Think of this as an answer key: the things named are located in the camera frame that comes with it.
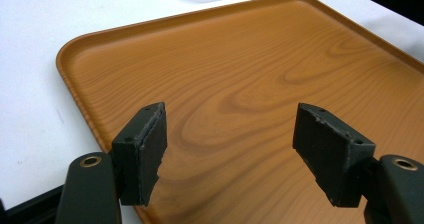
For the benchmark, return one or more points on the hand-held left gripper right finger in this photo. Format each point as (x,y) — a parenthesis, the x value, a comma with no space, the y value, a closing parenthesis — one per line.
(330,150)

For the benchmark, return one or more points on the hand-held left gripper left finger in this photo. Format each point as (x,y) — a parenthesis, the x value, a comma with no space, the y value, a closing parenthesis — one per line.
(140,150)

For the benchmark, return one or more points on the wood-grain brown tray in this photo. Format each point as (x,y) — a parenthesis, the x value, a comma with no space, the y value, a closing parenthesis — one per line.
(233,67)

